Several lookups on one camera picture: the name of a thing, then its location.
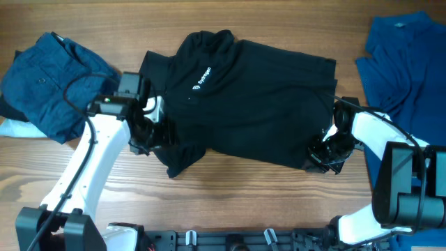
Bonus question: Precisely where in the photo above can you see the folded white garment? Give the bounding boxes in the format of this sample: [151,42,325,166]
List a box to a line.
[0,119,47,138]

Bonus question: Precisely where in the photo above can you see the right black cable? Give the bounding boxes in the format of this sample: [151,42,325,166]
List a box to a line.
[322,91,428,234]

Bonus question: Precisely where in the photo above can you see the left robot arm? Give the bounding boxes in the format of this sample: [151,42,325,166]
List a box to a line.
[15,73,176,250]

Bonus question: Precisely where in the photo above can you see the folded black garment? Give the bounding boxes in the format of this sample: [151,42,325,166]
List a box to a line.
[1,51,36,122]

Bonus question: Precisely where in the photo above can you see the blue polo shirt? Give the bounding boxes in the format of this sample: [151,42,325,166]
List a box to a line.
[355,10,446,251]

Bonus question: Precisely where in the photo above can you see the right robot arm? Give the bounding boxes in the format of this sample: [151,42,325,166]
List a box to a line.
[307,97,445,250]

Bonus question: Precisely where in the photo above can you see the black polo shirt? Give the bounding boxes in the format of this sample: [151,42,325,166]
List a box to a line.
[139,30,337,178]

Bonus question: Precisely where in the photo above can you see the folded navy blue shorts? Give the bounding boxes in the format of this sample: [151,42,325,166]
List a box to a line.
[1,32,121,144]

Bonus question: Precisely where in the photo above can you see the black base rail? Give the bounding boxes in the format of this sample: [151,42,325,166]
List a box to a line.
[144,228,352,251]

